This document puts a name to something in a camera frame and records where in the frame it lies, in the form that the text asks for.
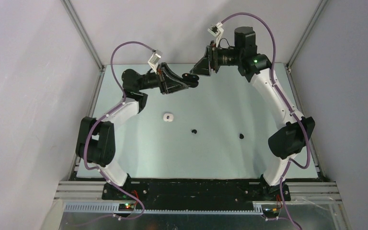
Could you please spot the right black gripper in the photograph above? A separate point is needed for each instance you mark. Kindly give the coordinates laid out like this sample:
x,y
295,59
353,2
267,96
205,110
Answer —
x,y
203,67

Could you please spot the black charging case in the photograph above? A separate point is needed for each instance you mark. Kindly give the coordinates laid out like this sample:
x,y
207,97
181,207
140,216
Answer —
x,y
191,80

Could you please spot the white earbud charging case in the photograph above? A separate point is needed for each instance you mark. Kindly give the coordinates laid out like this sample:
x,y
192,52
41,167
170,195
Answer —
x,y
168,117

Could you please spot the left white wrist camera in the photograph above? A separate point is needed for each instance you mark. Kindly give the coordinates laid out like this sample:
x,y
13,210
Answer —
x,y
154,60

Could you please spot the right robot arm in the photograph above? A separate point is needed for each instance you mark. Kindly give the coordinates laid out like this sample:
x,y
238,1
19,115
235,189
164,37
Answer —
x,y
294,129

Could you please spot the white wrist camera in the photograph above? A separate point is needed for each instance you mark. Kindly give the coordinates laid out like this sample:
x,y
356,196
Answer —
x,y
154,60
217,31

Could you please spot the aluminium frame rail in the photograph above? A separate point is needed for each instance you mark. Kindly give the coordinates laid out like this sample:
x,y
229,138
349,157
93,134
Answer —
x,y
86,197

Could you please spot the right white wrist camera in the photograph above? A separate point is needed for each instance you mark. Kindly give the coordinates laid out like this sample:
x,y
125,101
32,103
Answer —
x,y
217,31

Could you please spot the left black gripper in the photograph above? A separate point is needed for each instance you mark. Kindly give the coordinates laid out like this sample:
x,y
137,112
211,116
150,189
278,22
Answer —
x,y
167,82

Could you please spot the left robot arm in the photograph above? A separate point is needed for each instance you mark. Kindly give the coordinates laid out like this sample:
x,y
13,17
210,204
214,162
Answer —
x,y
96,139

